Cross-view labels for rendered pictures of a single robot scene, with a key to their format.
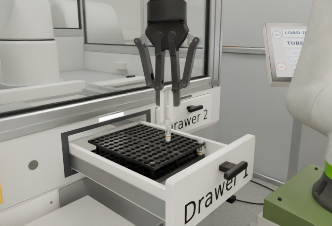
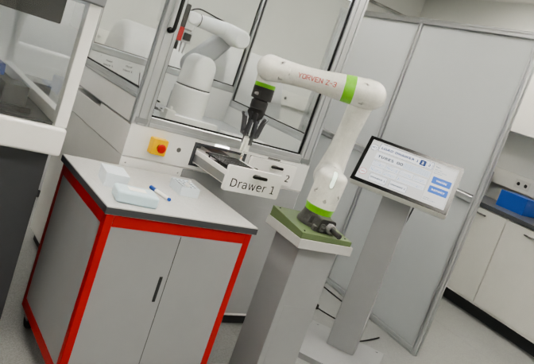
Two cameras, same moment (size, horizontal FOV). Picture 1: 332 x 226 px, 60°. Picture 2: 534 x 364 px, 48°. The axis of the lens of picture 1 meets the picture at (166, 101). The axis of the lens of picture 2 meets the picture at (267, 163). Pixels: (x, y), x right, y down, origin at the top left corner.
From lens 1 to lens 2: 2.07 m
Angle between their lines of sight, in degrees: 13
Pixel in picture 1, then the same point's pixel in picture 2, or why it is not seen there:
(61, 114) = (199, 133)
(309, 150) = (369, 250)
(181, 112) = (267, 167)
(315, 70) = (326, 157)
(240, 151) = (270, 177)
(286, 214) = (277, 211)
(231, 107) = (362, 222)
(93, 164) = (204, 160)
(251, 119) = not seen: hidden behind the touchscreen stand
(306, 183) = not seen: hidden behind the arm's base
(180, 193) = (231, 171)
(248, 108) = not seen: hidden behind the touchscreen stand
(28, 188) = (172, 159)
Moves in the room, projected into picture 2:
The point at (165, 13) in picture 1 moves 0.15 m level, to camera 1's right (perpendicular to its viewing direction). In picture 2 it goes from (256, 105) to (288, 117)
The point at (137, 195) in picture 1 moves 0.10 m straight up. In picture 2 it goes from (217, 173) to (224, 151)
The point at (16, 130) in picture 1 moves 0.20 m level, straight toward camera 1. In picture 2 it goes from (179, 130) to (183, 139)
